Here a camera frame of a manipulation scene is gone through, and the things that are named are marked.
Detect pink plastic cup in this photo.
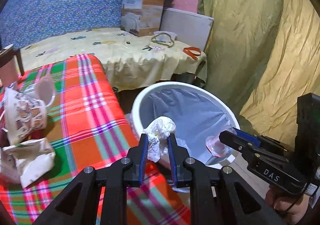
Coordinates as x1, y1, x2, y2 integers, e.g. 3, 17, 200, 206
206, 131, 234, 158

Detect white tissue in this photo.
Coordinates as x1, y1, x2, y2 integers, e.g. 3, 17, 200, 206
143, 116, 176, 163

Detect white round trash bin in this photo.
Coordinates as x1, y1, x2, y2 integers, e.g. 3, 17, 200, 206
131, 82, 240, 169

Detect person's right hand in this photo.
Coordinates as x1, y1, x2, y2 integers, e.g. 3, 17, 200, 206
265, 185, 310, 224

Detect red plaid tablecloth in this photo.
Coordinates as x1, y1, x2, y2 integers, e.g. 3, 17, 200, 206
1, 54, 190, 224

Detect olive yellow curtain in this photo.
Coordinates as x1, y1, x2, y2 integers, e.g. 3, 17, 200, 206
197, 0, 319, 145

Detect crumpled white paper bag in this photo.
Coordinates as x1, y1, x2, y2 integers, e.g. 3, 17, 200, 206
1, 138, 55, 188

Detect patterned paper cup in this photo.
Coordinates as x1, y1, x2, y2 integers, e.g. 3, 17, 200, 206
4, 73, 56, 145

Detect white panel board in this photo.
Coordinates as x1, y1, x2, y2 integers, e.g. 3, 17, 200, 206
160, 8, 214, 51

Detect cardboard bedding box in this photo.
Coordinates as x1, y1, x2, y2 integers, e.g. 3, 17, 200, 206
120, 0, 173, 37

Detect wooden chair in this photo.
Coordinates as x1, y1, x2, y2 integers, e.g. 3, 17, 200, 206
0, 44, 24, 87

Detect blue floral headboard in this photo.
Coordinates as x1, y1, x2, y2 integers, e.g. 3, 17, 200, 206
1, 0, 121, 49

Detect orange strap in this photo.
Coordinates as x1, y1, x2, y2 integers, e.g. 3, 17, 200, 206
183, 46, 202, 61

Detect olive green rope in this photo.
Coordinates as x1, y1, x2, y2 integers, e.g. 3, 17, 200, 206
151, 32, 176, 49

